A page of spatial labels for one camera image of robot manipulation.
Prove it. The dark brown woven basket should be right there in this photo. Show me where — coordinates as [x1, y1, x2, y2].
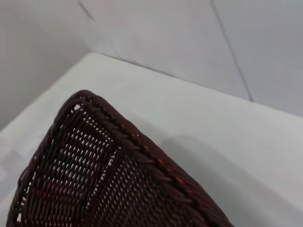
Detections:
[6, 89, 214, 227]

